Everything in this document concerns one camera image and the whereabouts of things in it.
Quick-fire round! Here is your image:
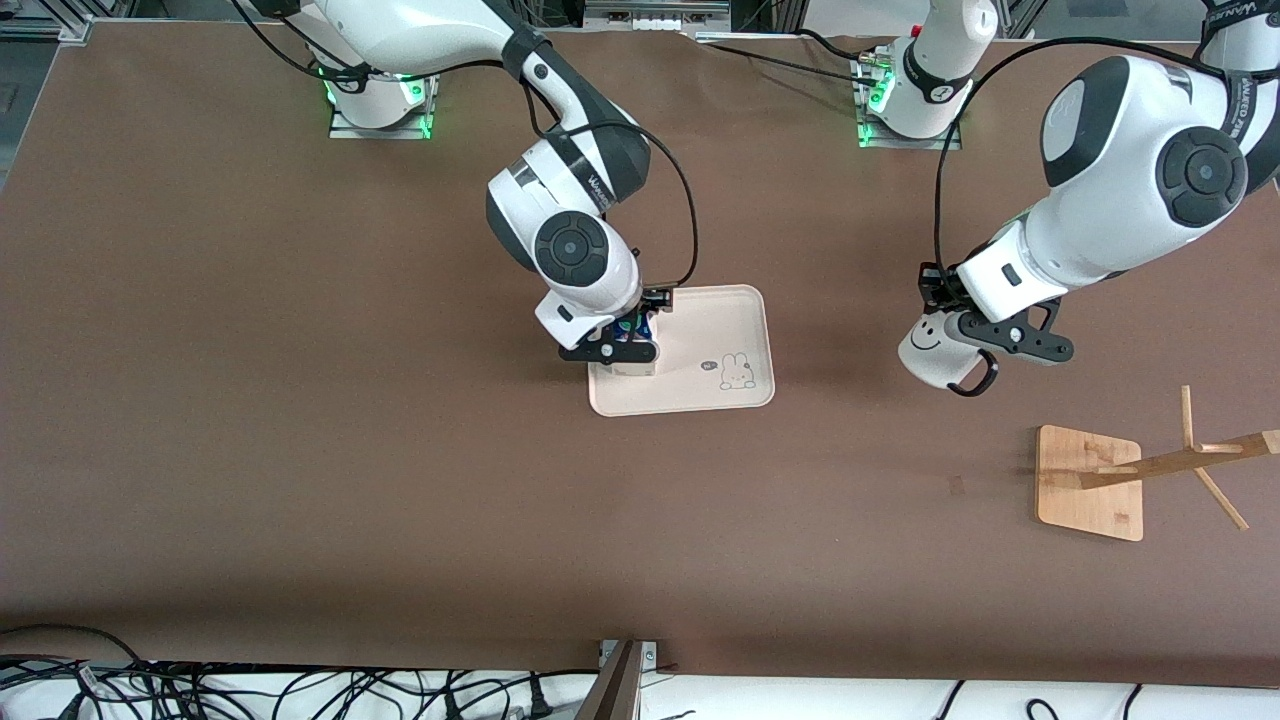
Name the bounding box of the blue white milk carton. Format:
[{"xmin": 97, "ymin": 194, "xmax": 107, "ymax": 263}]
[{"xmin": 608, "ymin": 310, "xmax": 659, "ymax": 378}]

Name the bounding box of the white smiley face mug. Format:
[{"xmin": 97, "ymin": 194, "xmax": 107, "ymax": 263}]
[{"xmin": 898, "ymin": 310, "xmax": 1001, "ymax": 398}]

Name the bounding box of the beige tray with rabbit print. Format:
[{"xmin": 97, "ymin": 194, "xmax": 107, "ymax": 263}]
[{"xmin": 588, "ymin": 284, "xmax": 776, "ymax": 417}]

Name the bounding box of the wooden mug tree stand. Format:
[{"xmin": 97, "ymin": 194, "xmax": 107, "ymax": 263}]
[{"xmin": 1035, "ymin": 385, "xmax": 1280, "ymax": 542}]

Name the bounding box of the white bench ledge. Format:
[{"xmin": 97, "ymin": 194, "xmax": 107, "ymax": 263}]
[{"xmin": 0, "ymin": 655, "xmax": 1280, "ymax": 720}]

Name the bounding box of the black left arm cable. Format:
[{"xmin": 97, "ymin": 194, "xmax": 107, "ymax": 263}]
[{"xmin": 932, "ymin": 36, "xmax": 1216, "ymax": 276}]

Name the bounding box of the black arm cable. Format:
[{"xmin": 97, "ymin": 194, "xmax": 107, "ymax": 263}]
[
  {"xmin": 515, "ymin": 55, "xmax": 699, "ymax": 293},
  {"xmin": 932, "ymin": 36, "xmax": 1216, "ymax": 276}
]

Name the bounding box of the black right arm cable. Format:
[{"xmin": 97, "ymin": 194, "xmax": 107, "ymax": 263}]
[{"xmin": 515, "ymin": 55, "xmax": 699, "ymax": 293}]

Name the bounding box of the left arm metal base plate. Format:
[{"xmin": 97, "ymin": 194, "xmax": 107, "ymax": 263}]
[{"xmin": 853, "ymin": 48, "xmax": 963, "ymax": 152}]

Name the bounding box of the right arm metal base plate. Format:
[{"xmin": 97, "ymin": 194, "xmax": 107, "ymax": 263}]
[{"xmin": 328, "ymin": 75, "xmax": 437, "ymax": 141}]

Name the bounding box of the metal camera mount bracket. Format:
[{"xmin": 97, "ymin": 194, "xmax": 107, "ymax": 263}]
[{"xmin": 575, "ymin": 639, "xmax": 659, "ymax": 720}]

